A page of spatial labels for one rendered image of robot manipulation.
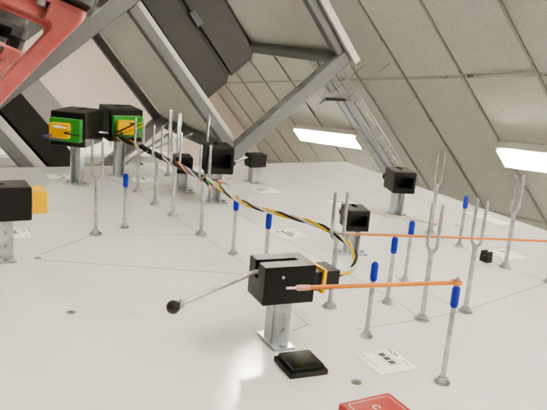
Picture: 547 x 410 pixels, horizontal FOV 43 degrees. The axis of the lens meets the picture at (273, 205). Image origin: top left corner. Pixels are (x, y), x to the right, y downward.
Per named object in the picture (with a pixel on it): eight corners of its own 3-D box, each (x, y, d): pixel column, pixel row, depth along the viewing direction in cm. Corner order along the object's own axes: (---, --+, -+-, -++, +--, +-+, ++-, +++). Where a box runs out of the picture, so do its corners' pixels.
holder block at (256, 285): (247, 291, 72) (249, 255, 71) (295, 287, 74) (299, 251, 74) (262, 306, 68) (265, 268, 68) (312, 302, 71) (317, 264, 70)
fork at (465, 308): (476, 313, 85) (494, 201, 82) (465, 315, 84) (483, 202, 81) (465, 307, 87) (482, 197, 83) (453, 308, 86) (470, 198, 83)
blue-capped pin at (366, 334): (356, 334, 76) (365, 259, 74) (368, 333, 77) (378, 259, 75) (364, 340, 75) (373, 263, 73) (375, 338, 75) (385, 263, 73)
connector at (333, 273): (286, 281, 73) (287, 263, 73) (324, 278, 75) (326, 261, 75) (300, 292, 70) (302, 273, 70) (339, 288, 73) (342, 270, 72)
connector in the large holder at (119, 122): (139, 136, 139) (140, 115, 138) (144, 138, 137) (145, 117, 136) (111, 136, 137) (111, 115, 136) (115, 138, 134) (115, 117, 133)
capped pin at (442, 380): (431, 381, 67) (447, 276, 64) (439, 377, 68) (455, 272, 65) (444, 387, 66) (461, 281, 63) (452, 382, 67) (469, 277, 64)
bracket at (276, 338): (256, 333, 74) (260, 289, 73) (277, 331, 75) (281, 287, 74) (273, 351, 70) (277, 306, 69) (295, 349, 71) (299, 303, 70)
